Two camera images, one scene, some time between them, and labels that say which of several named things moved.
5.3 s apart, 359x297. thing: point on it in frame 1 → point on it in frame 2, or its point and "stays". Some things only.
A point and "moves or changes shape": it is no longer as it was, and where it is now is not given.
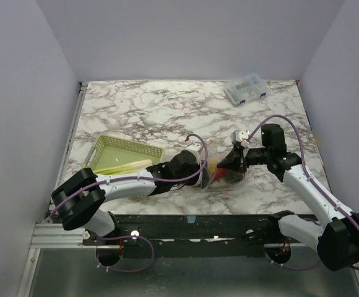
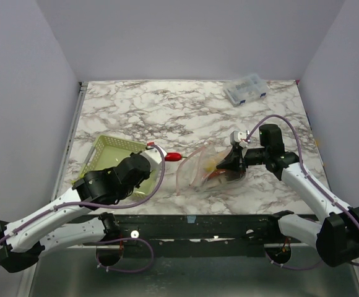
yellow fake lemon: [213, 165] stays
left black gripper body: [190, 182] → [125, 193]
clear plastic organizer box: [245, 90] stays
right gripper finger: [231, 162] stays
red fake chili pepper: [220, 172] moves or changes shape
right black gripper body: [241, 159] stays
